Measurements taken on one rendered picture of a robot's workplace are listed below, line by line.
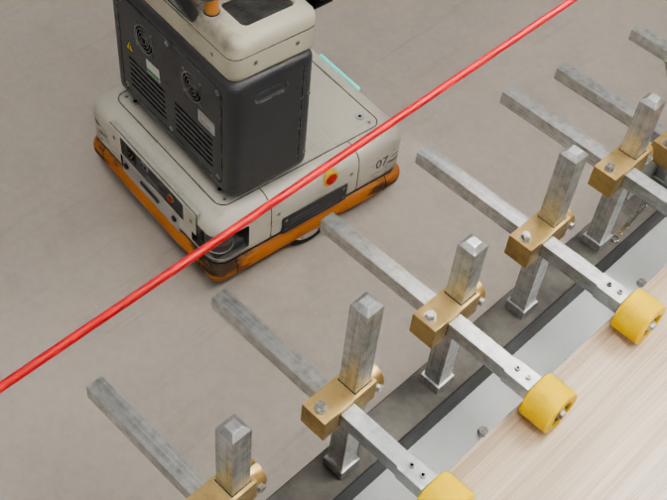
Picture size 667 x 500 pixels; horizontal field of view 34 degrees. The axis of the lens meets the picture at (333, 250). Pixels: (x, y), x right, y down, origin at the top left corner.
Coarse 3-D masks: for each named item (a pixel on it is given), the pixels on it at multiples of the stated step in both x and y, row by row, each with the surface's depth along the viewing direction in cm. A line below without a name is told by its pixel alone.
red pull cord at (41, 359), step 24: (576, 0) 122; (504, 48) 116; (432, 96) 110; (360, 144) 105; (288, 192) 100; (216, 240) 96; (144, 288) 92; (72, 336) 89; (48, 360) 88; (0, 384) 85
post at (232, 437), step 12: (228, 420) 144; (240, 420) 145; (216, 432) 144; (228, 432) 143; (240, 432) 143; (216, 444) 147; (228, 444) 143; (240, 444) 144; (216, 456) 149; (228, 456) 146; (240, 456) 147; (216, 468) 152; (228, 468) 148; (240, 468) 150; (216, 480) 155; (228, 480) 151; (240, 480) 152; (228, 492) 154
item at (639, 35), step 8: (632, 32) 246; (640, 32) 246; (648, 32) 246; (632, 40) 248; (640, 40) 246; (648, 40) 244; (656, 40) 244; (664, 40) 244; (648, 48) 246; (656, 48) 244; (664, 48) 243; (656, 56) 245; (664, 56) 244
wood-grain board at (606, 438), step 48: (624, 336) 185; (576, 384) 178; (624, 384) 179; (528, 432) 172; (576, 432) 173; (624, 432) 173; (480, 480) 166; (528, 480) 167; (576, 480) 167; (624, 480) 168
